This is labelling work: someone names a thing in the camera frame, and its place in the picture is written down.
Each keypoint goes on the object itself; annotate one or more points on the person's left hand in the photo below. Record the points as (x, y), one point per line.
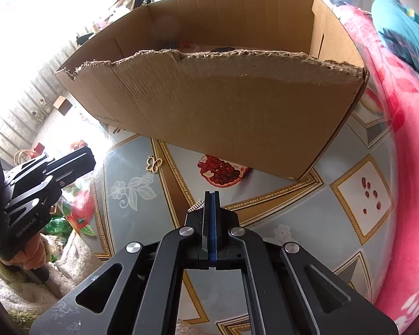
(29, 254)

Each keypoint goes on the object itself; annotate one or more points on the small cardboard box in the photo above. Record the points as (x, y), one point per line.
(63, 106)

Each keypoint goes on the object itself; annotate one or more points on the fruit print tablecloth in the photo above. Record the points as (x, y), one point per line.
(300, 223)

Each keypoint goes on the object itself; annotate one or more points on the pink floral blanket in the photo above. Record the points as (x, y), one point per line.
(405, 146)

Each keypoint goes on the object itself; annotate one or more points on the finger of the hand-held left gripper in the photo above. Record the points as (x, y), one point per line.
(80, 153)
(76, 171)

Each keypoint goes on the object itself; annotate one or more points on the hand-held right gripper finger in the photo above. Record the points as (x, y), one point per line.
(215, 230)
(206, 223)

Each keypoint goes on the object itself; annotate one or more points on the brown cardboard box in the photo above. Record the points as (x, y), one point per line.
(248, 111)

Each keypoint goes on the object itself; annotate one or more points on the small rhinestone clip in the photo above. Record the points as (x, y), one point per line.
(196, 206)

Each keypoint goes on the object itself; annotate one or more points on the metal window railing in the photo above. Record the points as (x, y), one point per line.
(38, 87)

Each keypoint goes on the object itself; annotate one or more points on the gold butterfly pendant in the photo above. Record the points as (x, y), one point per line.
(154, 164)

